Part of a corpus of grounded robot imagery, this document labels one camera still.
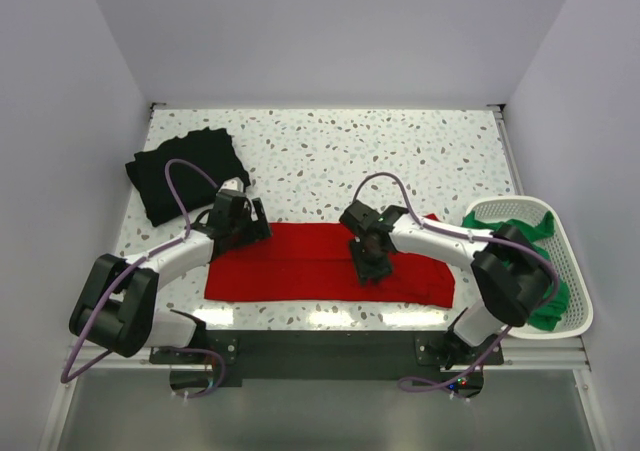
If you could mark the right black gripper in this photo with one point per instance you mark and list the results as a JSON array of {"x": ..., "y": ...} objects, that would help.
[{"x": 366, "y": 271}]

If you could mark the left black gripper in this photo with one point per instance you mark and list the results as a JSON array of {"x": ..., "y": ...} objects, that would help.
[{"x": 257, "y": 230}]

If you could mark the red t shirt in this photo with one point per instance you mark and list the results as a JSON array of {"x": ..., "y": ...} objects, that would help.
[{"x": 312, "y": 262}]

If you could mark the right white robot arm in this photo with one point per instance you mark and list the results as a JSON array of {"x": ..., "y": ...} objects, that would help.
[{"x": 455, "y": 246}]

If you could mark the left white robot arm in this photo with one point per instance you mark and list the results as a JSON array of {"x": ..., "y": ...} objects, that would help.
[{"x": 116, "y": 308}]

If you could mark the folded black t shirt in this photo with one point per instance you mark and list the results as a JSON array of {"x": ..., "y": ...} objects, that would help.
[{"x": 195, "y": 165}]

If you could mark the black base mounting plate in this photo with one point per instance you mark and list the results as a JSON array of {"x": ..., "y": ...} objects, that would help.
[{"x": 237, "y": 356}]

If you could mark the green t shirt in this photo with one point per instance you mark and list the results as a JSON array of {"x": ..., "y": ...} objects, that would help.
[{"x": 513, "y": 276}]

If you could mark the white plastic laundry basket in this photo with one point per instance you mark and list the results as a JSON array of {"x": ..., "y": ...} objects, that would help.
[{"x": 579, "y": 314}]

